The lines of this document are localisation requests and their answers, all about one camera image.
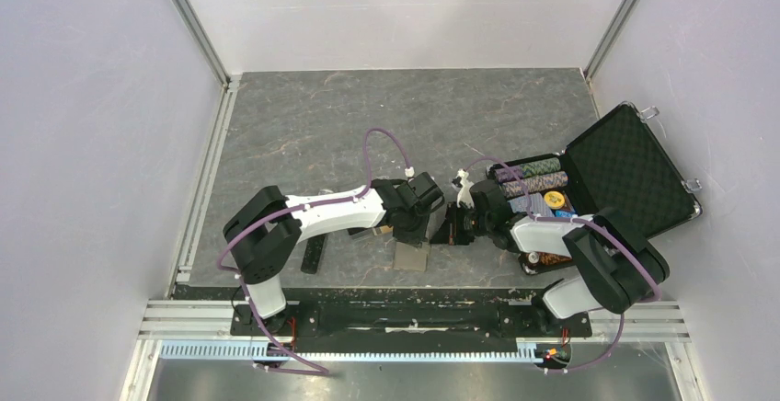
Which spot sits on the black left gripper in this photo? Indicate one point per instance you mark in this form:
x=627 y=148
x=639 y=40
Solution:
x=418 y=236

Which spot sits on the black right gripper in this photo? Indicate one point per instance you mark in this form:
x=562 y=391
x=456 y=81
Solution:
x=450 y=232

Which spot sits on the beige leather card holder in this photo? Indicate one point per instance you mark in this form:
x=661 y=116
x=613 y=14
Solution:
x=411 y=257

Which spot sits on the clear acrylic card tray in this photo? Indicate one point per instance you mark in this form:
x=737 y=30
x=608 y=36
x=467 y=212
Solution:
x=359 y=233

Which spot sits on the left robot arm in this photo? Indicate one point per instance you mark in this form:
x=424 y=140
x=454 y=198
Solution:
x=263 y=234

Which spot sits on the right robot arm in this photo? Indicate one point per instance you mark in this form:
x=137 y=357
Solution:
x=617 y=266

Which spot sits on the blue playing card deck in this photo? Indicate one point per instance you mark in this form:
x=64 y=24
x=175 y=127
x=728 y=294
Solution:
x=533 y=202

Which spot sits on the purple yellow chip stack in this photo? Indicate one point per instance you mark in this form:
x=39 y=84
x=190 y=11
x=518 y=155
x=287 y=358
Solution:
x=534 y=184

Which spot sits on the brown orange chip stack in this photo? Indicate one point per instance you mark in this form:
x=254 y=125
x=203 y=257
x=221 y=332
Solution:
x=542 y=259

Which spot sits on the purple green chip stack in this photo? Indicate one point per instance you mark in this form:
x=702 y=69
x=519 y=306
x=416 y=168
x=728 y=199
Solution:
x=528 y=169

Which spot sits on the yellow dealer chip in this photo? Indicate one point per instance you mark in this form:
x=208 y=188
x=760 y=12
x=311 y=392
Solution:
x=555 y=200

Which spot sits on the black glitter stick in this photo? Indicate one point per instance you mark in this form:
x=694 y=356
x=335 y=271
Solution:
x=314 y=249

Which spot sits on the black poker chip case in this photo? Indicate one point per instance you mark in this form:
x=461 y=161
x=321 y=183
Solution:
x=618 y=162

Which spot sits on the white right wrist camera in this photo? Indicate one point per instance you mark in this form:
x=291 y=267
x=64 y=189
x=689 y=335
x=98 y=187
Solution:
x=462 y=185

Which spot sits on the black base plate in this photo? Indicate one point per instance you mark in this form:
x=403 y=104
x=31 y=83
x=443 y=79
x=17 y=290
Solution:
x=390 y=320

